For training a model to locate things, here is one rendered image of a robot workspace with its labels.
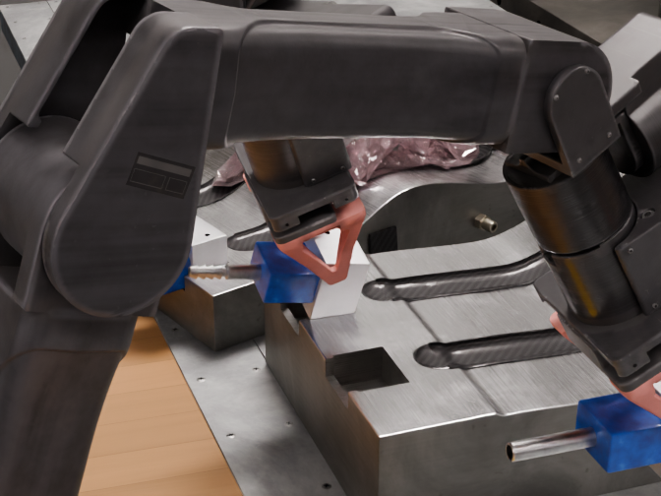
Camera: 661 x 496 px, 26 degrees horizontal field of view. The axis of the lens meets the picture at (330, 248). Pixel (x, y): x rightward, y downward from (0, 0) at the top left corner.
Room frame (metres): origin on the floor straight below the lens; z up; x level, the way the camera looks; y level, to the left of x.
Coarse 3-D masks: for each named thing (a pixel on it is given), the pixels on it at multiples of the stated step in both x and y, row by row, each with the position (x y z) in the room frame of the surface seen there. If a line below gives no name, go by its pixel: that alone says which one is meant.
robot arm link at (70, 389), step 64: (64, 128) 0.57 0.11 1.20; (0, 192) 0.55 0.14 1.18; (0, 256) 0.56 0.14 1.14; (0, 320) 0.53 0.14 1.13; (64, 320) 0.52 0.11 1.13; (128, 320) 0.53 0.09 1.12; (0, 384) 0.51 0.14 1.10; (64, 384) 0.52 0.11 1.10; (0, 448) 0.51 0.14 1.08; (64, 448) 0.52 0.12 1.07
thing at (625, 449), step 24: (600, 408) 0.74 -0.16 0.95; (624, 408) 0.74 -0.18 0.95; (576, 432) 0.72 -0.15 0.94; (600, 432) 0.72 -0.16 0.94; (624, 432) 0.71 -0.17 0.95; (648, 432) 0.71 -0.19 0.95; (528, 456) 0.71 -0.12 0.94; (600, 456) 0.71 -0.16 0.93; (624, 456) 0.71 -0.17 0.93; (648, 456) 0.71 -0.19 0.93
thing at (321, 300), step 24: (312, 240) 0.98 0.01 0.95; (336, 240) 0.98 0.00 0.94; (240, 264) 0.95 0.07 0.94; (264, 264) 0.95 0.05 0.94; (288, 264) 0.95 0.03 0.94; (360, 264) 0.95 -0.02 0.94; (264, 288) 0.94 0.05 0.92; (288, 288) 0.94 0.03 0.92; (312, 288) 0.95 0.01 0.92; (336, 288) 0.95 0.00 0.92; (360, 288) 0.96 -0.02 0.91; (312, 312) 0.95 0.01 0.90; (336, 312) 0.96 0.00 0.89
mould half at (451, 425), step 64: (384, 256) 1.06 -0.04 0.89; (448, 256) 1.07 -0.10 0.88; (512, 256) 1.07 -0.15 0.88; (320, 320) 0.95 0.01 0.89; (384, 320) 0.95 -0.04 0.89; (448, 320) 0.96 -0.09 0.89; (512, 320) 0.96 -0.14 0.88; (320, 384) 0.90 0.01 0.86; (448, 384) 0.86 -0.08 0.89; (512, 384) 0.86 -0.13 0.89; (576, 384) 0.87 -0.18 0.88; (320, 448) 0.90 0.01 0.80; (384, 448) 0.79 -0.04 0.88; (448, 448) 0.81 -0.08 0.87
